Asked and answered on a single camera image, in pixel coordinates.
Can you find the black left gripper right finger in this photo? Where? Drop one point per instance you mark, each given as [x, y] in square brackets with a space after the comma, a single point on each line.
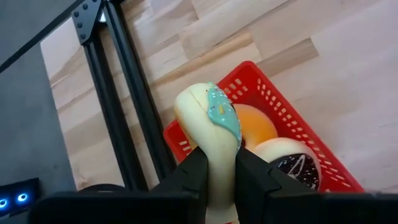
[252, 180]

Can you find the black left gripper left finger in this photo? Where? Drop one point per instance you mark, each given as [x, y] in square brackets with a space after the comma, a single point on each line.
[192, 180]

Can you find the orange frosted donut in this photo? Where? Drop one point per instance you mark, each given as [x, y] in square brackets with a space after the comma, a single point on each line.
[258, 124]

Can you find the teal frosted donut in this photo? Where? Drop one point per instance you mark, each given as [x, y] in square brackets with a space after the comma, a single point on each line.
[202, 124]

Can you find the chocolate frosted donut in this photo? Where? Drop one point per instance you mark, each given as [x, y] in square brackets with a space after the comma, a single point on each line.
[298, 165]

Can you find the red plastic mesh basket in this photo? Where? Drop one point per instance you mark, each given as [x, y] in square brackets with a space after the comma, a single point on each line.
[248, 69]

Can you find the black device blue lights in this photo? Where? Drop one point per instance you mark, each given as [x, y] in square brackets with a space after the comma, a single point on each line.
[31, 189]

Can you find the black aluminium rig frame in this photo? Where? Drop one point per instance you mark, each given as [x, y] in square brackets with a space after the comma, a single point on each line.
[116, 124]

